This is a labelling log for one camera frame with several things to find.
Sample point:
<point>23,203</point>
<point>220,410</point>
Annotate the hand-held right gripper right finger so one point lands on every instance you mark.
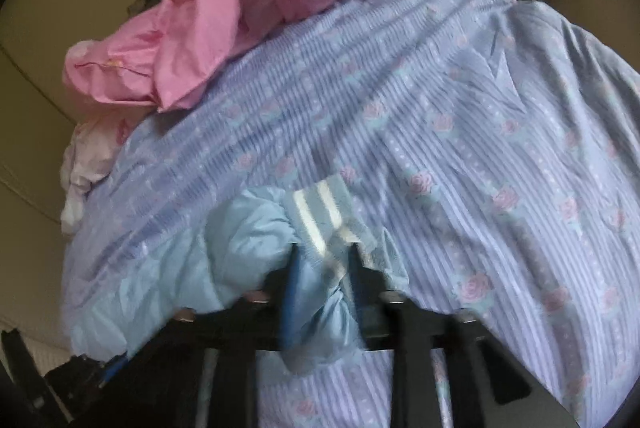
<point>358,293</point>

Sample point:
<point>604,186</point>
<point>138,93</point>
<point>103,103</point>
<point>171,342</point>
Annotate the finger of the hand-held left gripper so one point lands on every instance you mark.
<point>113,366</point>

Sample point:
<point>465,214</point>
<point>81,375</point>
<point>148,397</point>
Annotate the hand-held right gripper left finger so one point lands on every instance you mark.
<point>291,308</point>

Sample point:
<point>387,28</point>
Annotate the light blue pants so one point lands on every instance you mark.
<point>225,248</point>

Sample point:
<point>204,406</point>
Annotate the pale pink white cloth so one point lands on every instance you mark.
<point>85,168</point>

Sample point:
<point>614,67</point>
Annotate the blue floral striped blanket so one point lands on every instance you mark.
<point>400,83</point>

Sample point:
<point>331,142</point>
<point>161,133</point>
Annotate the pink crumpled garment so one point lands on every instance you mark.
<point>200,33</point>

